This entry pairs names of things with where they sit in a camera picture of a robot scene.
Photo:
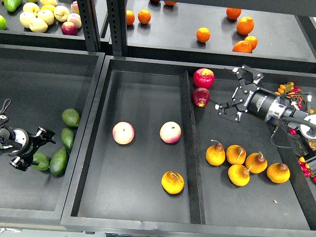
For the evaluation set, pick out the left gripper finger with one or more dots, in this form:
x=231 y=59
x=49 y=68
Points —
x=23 y=163
x=42 y=137

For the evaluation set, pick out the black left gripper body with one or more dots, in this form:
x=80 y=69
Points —
x=22 y=137

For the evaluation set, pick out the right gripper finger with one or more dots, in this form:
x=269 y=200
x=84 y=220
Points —
x=242 y=80
x=229 y=110

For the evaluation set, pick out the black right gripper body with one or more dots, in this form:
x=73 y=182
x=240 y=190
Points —
x=259 y=102

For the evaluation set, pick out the green avocado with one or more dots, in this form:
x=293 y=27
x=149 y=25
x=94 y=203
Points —
x=67 y=138
x=71 y=117
x=59 y=161
x=42 y=160

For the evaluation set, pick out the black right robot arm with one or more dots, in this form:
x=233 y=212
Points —
x=301 y=119

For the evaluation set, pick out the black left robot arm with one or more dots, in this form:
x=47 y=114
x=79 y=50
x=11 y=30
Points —
x=7 y=143

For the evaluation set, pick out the green avocado bottom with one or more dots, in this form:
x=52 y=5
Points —
x=59 y=161

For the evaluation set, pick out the green avocado top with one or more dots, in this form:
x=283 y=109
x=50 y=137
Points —
x=71 y=117

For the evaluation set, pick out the yellow pear with stem left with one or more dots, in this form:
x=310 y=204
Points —
x=215 y=154

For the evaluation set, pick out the pale yellow pear front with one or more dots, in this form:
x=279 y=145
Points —
x=37 y=25

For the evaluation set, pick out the pale yellow pear centre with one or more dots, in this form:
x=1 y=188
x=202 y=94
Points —
x=47 y=16

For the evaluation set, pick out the pale yellow pear left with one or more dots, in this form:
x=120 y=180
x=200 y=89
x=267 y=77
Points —
x=26 y=18

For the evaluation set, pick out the orange on shelf front right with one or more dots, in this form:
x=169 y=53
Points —
x=242 y=46

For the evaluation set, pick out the orange on shelf lower right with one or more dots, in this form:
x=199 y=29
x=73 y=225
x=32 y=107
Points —
x=252 y=40

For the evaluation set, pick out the bright red apple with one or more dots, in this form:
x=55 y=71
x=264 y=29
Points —
x=203 y=77

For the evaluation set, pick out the orange and red cherry tomatoes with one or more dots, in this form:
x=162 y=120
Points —
x=292 y=92

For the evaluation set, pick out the large orange on shelf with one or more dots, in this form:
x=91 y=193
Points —
x=245 y=25

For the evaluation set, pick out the black upper right shelf tray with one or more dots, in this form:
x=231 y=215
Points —
x=285 y=42

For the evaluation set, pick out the red chili pepper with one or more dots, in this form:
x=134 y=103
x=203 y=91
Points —
x=292 y=131

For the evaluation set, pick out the orange on shelf middle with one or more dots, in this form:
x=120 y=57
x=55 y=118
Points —
x=203 y=34

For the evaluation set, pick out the pink apple right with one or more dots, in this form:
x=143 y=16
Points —
x=170 y=132

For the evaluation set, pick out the pink apple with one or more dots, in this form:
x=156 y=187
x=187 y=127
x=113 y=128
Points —
x=123 y=133
x=170 y=132

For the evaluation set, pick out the orange on shelf top right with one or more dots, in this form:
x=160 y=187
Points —
x=233 y=13

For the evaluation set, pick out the pink apple left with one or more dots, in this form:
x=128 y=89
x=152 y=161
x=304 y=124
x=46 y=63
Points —
x=123 y=133

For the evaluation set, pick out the black centre tray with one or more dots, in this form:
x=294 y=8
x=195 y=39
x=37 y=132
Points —
x=117 y=189

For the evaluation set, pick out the cherry tomato bunch lower right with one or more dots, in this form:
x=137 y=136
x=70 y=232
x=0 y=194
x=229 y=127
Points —
x=304 y=154

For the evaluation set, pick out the dark red apple on shelf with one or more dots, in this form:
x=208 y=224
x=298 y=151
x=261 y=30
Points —
x=69 y=28

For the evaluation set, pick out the pink peach on shelf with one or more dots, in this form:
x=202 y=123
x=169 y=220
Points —
x=76 y=19

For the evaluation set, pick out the black shelf post left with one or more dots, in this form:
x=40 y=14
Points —
x=89 y=23

